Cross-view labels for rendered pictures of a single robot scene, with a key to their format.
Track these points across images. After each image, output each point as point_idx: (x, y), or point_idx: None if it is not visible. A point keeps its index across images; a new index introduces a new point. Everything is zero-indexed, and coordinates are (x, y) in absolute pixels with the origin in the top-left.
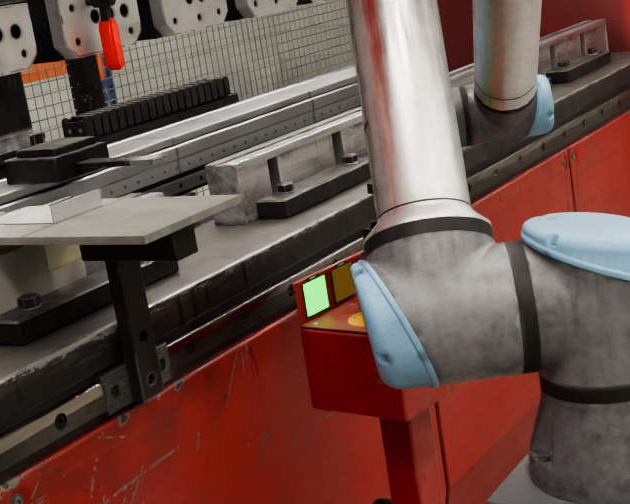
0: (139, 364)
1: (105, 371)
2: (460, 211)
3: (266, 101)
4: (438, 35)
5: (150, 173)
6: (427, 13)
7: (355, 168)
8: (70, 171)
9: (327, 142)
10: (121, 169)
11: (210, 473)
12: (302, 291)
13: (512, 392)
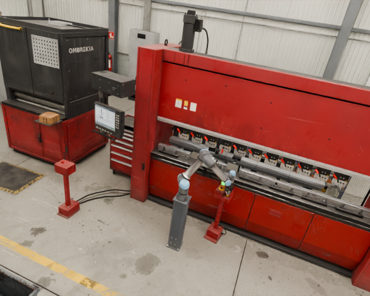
0: (203, 173)
1: (202, 171)
2: (184, 175)
3: (282, 171)
4: (195, 165)
5: (250, 165)
6: (195, 164)
7: (255, 181)
8: (234, 158)
9: (258, 177)
10: (245, 162)
11: (209, 187)
12: (221, 181)
13: (271, 225)
